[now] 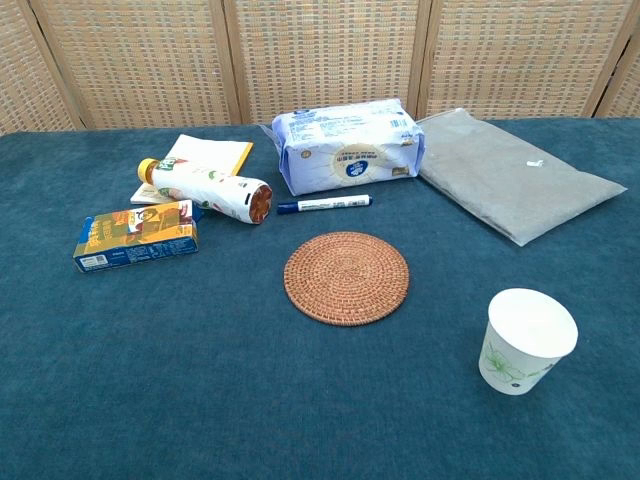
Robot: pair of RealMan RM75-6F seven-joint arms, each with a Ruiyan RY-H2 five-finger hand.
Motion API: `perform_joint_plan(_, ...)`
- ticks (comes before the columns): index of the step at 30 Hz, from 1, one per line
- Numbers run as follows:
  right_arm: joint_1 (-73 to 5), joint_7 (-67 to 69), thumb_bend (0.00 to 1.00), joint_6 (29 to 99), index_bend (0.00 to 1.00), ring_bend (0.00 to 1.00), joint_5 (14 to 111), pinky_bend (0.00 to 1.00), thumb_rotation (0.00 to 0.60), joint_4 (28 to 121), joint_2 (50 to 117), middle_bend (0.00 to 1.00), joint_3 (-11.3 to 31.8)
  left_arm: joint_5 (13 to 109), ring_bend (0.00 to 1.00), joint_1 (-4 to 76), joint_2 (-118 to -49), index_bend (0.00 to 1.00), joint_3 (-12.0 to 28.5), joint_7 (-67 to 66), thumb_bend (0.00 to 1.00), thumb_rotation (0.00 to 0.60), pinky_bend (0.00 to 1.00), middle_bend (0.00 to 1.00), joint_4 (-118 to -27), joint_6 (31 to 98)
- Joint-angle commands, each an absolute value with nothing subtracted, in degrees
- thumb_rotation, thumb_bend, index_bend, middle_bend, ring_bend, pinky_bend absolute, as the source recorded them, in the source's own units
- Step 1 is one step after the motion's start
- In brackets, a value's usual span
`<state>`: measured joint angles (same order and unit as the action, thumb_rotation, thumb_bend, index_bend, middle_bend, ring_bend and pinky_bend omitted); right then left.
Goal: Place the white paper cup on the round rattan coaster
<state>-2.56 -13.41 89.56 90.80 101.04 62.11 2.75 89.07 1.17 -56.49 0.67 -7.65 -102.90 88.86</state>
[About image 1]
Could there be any white blue tissue pack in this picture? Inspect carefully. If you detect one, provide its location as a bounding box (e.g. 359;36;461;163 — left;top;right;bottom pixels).
258;98;426;197

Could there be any orange juice bottle yellow cap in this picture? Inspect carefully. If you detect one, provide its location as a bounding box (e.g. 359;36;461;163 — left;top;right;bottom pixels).
137;156;274;226

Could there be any blue white marker pen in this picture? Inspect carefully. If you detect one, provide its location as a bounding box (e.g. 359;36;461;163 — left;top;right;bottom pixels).
276;194;377;216

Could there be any grey zip plastic bag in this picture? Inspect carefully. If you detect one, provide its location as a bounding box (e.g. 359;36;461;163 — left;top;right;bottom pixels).
415;108;628;247

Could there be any white paper cup green print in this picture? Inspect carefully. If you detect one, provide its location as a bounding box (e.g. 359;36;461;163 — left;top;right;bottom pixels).
478;287;580;397

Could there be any blue table cloth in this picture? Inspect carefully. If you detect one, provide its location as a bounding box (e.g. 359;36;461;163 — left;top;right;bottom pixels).
0;117;640;480

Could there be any blue yellow carton box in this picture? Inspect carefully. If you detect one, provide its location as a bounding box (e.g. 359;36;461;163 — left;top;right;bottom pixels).
72;199;201;274

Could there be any round woven rattan coaster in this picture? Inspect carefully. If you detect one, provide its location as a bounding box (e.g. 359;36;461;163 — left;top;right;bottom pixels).
283;230;411;328

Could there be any white yellow notepad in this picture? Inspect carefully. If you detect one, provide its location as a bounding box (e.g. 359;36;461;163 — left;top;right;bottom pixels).
129;133;255;206

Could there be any woven folding screen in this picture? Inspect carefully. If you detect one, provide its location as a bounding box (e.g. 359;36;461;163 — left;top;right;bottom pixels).
0;0;640;137

